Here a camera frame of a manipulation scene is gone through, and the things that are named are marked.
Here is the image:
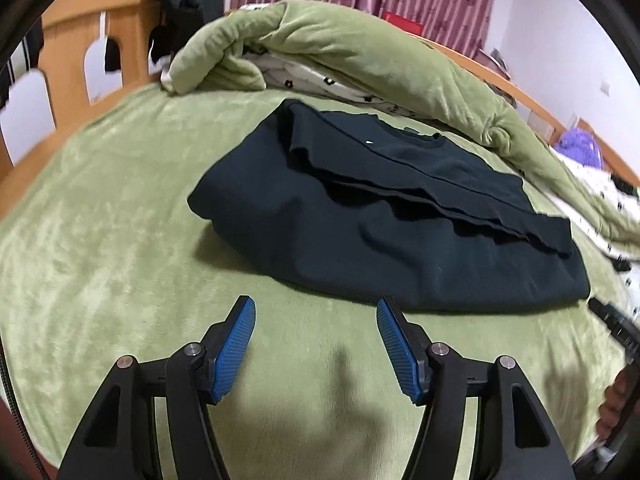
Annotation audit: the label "dark navy sweatshirt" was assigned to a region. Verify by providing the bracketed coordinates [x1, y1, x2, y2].
[188, 99, 590, 313]

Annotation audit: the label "black clothes on headboard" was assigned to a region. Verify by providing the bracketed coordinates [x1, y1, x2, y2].
[148, 0, 224, 65]

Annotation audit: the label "white floral quilt lining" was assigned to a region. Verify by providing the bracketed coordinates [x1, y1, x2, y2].
[159, 3, 640, 321]

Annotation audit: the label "green plush bed sheet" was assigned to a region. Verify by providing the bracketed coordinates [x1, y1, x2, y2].
[1, 84, 624, 479]

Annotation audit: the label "purple plush toy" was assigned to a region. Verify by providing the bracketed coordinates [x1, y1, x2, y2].
[554, 127, 604, 169]

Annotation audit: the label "red box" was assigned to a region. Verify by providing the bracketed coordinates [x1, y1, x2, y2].
[382, 11, 423, 36]

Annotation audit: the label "green folded quilt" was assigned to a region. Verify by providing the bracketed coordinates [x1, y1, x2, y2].
[162, 0, 639, 256]

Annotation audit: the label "black cable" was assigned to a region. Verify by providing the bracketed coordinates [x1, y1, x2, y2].
[0, 339, 51, 480]

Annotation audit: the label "wooden bed frame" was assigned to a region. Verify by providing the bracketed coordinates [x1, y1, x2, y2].
[1, 0, 160, 203]

